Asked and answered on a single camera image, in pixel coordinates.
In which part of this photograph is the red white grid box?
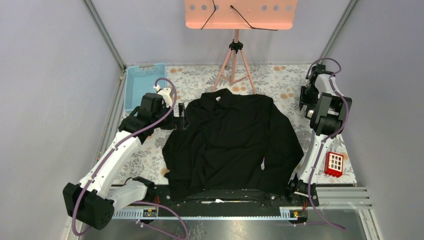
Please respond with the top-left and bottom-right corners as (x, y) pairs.
(324, 151), (344, 178)

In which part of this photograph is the pink music stand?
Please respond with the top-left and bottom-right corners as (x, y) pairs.
(184, 0), (298, 94)

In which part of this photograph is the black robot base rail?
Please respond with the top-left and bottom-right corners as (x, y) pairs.
(124, 183), (321, 220)

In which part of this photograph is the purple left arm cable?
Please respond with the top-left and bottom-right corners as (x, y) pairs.
(71, 77), (177, 237)

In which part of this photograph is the black shirt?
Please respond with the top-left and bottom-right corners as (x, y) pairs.
(162, 88), (304, 201)

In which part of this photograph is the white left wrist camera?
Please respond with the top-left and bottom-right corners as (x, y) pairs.
(153, 85), (175, 107)

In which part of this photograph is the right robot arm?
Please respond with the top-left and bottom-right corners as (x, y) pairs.
(286, 64), (353, 207)

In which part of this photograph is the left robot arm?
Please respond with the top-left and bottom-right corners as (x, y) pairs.
(62, 88), (188, 236)

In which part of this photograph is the aluminium frame rail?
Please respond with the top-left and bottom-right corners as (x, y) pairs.
(82, 0), (126, 71)

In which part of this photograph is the floral table mat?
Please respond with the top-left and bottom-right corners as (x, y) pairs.
(110, 63), (358, 186)

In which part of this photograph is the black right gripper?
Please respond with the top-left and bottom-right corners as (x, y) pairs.
(298, 84), (319, 113)

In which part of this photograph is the light blue plastic basket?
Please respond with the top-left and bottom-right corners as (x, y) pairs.
(123, 63), (167, 114)

